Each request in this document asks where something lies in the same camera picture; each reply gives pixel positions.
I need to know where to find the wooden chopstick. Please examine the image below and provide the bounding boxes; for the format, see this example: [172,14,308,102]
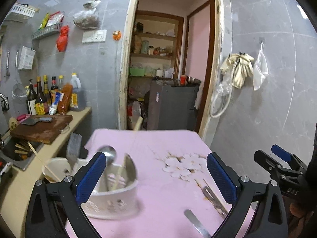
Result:
[27,141,61,182]
[110,165,128,191]
[195,178,229,219]

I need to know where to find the steel patterned handle utensil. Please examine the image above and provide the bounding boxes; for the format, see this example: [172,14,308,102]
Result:
[184,209,212,238]

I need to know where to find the steel spoon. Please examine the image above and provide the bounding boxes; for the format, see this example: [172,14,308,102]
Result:
[99,146,116,191]

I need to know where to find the steel fork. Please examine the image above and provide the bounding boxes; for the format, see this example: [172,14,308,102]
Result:
[66,133,82,170]

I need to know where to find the steel peeler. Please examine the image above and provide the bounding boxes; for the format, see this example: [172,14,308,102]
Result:
[202,186,228,219]

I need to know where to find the person right hand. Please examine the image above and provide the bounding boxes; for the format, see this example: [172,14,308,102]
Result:
[289,202,314,219]

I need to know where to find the white plastic utensil holder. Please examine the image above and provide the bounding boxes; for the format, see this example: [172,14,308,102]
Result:
[42,157,139,220]

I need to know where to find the steel sink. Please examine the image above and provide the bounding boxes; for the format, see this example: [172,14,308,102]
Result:
[1,136,35,171]

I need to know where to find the wooden cutting board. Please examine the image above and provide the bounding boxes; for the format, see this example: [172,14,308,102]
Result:
[10,115,73,145]

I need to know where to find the pink floral table cloth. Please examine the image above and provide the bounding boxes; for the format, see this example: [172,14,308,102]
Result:
[64,128,256,238]

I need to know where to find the orange snack bag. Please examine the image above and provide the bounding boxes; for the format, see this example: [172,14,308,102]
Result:
[57,83,73,115]

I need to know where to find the cream rubber gloves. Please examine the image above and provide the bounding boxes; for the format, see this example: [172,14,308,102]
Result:
[220,53,255,89]

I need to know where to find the dark vinegar bottle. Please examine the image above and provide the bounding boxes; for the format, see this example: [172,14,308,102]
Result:
[35,76,49,115]

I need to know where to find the large oil jug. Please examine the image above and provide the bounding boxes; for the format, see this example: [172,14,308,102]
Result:
[69,73,86,111]

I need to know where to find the dark soy sauce bottle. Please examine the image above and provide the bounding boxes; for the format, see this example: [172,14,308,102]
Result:
[27,79,37,115]

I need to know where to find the grey cabinet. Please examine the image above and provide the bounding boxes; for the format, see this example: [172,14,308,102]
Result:
[147,79,199,131]

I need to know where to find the red cup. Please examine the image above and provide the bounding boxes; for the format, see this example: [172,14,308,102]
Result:
[180,75,186,85]

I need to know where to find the white box holder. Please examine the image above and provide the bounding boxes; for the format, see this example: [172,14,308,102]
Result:
[18,46,35,70]

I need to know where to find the red hanging bag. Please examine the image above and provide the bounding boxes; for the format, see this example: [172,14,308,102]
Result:
[56,25,70,52]

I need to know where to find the clear bag of dried goods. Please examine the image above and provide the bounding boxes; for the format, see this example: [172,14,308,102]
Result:
[73,0,101,30]

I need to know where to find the cleaver with grey handle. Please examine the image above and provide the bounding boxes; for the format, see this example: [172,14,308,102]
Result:
[22,117,53,126]

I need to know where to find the white wall socket panel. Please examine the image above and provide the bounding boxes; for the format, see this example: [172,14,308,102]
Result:
[82,30,107,44]

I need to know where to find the grey wall shelf rack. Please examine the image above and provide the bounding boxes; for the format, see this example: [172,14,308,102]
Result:
[31,23,62,40]

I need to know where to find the orange wall hook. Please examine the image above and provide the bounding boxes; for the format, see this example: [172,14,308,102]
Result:
[112,30,121,41]

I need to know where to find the white wall basket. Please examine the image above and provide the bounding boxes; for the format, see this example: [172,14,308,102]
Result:
[4,3,38,23]

